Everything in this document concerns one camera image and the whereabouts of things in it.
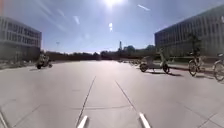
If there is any row of trees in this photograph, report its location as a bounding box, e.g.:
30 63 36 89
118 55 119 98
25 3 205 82
41 44 156 61

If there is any grey paved plaza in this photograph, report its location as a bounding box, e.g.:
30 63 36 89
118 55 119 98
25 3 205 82
0 59 224 128

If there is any distant tower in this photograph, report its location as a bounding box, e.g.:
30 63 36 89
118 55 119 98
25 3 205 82
118 40 123 52

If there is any robot's own part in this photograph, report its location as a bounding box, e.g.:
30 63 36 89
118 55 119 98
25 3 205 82
138 112 152 128
77 115 89 128

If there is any large grey office building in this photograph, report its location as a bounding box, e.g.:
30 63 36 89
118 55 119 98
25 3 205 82
0 16 43 63

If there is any long grey building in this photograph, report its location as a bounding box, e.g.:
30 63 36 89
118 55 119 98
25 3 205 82
154 4 224 58

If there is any bicycle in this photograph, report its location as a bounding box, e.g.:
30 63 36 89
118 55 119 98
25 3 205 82
212 52 224 83
187 51 205 77

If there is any row of parked bicycles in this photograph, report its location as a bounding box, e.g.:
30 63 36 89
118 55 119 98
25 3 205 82
117 58 142 66

